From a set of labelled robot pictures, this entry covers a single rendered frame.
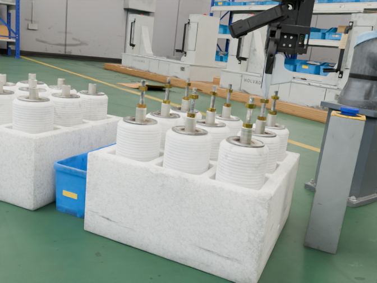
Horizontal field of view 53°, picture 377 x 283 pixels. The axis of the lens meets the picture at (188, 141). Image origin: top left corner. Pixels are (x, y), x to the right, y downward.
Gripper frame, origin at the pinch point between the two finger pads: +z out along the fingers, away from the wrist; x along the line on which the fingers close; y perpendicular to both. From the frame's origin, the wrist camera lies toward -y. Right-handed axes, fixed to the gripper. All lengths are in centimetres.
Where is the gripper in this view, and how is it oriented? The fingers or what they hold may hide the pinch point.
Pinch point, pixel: (262, 91)
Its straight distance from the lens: 84.1
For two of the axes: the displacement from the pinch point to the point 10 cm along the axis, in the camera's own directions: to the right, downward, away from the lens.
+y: 9.8, 1.4, -1.1
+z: -1.1, 9.7, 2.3
